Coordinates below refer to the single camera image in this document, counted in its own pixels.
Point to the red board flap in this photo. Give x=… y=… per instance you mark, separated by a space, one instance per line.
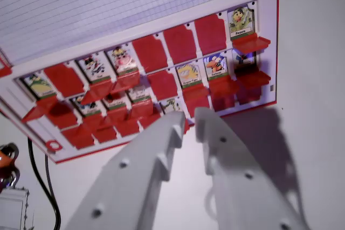
x=210 y=34

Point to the printed paper sheet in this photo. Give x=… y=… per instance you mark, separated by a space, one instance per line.
x=13 y=211

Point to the orange toy piece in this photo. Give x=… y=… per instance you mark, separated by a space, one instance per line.
x=5 y=158

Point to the red and white game board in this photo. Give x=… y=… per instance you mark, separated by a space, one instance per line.
x=134 y=25

